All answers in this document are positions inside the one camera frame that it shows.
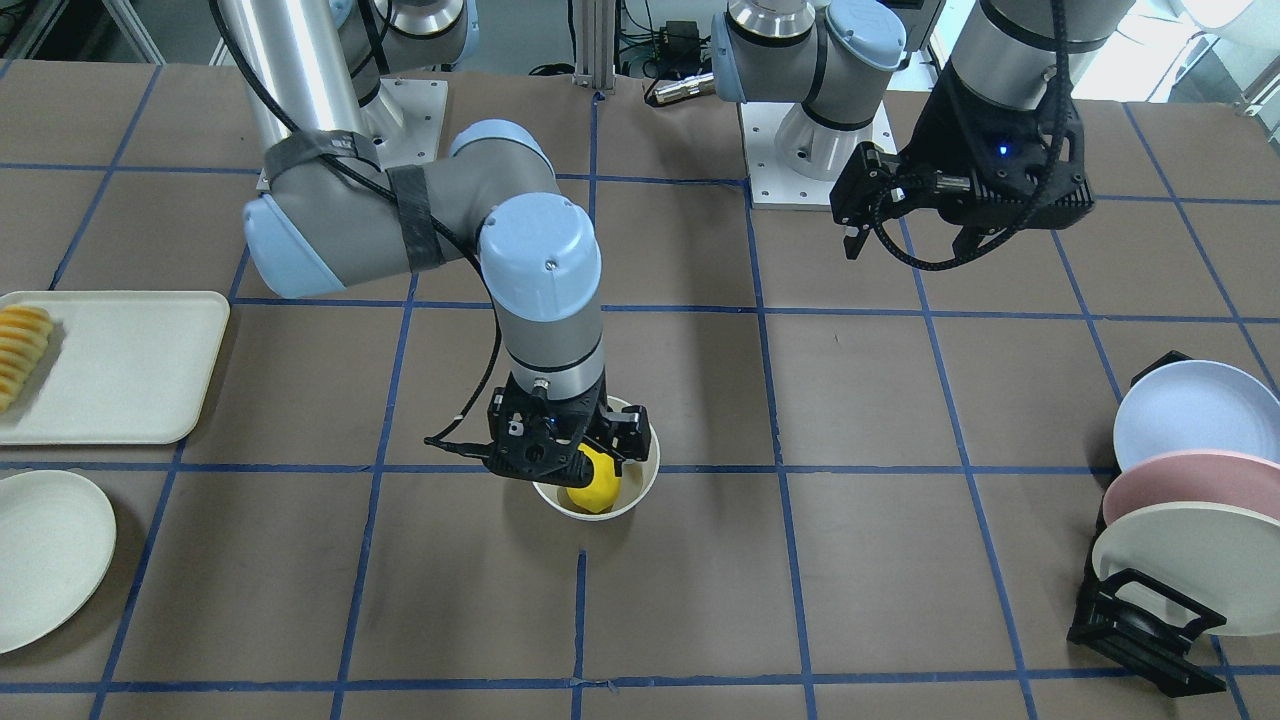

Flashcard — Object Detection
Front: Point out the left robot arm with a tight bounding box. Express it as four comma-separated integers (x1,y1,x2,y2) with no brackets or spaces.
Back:
710,1,1130,272

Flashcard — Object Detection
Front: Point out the black dish rack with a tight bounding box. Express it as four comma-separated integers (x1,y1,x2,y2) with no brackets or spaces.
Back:
1068,361,1277,698

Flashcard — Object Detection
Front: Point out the white bowl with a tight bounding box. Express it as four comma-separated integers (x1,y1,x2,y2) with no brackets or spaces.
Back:
532,429,660,521

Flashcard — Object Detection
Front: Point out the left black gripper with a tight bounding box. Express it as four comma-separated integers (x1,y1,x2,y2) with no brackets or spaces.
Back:
829,67,1094,263

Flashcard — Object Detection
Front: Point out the aluminium frame post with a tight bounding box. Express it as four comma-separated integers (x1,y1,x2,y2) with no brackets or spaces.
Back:
570,1,620,96

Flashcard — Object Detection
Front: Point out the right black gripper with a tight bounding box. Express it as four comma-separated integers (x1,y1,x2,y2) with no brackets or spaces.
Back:
484,375,652,488

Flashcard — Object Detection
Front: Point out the white rectangular tray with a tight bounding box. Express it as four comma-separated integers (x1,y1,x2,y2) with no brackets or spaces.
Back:
1,290,230,446

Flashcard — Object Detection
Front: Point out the cream plate in rack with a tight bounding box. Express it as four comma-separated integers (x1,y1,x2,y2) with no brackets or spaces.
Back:
1091,501,1279,635

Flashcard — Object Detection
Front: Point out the sliced yellow fruit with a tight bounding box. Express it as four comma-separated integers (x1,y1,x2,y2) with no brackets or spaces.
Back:
1,304,55,413

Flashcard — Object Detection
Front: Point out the yellow lemon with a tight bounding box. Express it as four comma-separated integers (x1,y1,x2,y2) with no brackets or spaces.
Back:
566,443,621,514

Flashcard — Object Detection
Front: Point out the pink plate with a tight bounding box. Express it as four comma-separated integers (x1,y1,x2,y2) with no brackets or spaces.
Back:
1102,448,1279,524

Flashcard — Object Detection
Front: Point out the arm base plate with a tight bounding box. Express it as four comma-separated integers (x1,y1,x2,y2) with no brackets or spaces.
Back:
739,102,897,211
256,78,448,193

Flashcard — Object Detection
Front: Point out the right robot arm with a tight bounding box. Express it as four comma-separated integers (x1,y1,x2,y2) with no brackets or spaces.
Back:
209,1,653,488

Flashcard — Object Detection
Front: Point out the cream round plate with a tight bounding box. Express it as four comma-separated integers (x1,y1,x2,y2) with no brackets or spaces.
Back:
1,470,116,653

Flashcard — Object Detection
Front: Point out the light blue plate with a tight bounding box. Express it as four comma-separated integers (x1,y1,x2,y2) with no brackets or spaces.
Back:
1112,360,1279,470

